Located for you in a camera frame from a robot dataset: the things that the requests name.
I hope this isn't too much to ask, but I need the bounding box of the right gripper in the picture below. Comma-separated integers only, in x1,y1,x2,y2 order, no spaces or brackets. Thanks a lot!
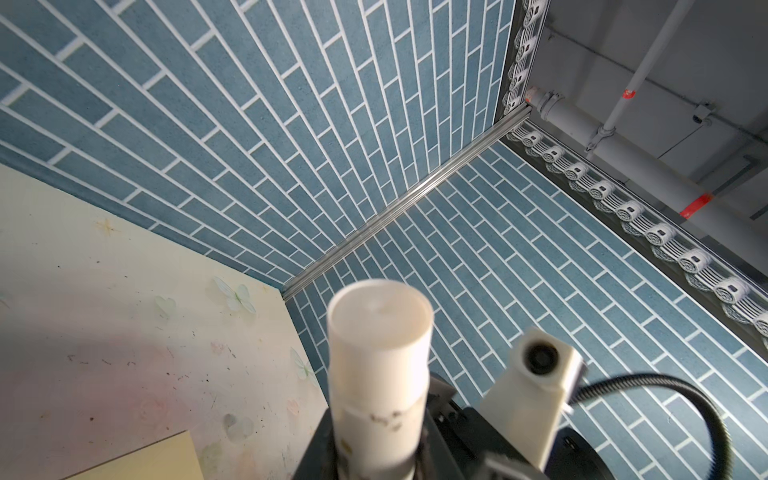
419,373,614,479

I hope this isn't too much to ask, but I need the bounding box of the yellow envelope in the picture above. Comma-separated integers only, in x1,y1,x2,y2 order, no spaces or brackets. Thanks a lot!
70,431,204,480

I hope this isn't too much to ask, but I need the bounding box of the grey ceiling pipe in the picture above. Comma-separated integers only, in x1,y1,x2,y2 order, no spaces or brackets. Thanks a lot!
524,87,767,274

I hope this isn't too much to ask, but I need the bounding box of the thin white ceiling pipe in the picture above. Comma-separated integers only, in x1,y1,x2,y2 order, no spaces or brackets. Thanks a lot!
585,0,695,159

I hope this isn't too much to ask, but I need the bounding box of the right corner aluminium post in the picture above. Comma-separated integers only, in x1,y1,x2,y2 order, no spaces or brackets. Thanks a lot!
281,104,532,301

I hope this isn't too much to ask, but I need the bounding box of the LED light strip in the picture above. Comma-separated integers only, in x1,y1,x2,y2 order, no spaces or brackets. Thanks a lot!
503,1,767,356

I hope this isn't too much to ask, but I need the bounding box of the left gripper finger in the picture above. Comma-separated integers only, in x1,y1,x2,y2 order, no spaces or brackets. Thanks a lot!
292,409,336,480

